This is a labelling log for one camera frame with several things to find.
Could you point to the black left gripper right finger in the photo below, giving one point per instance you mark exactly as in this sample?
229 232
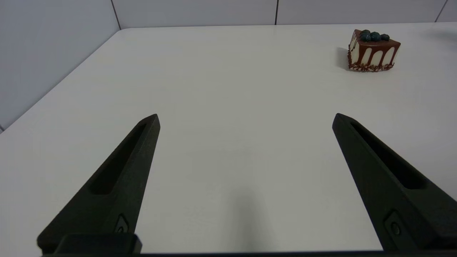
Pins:
400 207

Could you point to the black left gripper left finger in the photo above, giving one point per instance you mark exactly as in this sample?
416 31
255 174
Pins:
107 203

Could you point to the chocolate cake slice with blueberries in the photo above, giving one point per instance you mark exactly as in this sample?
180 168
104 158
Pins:
373 51

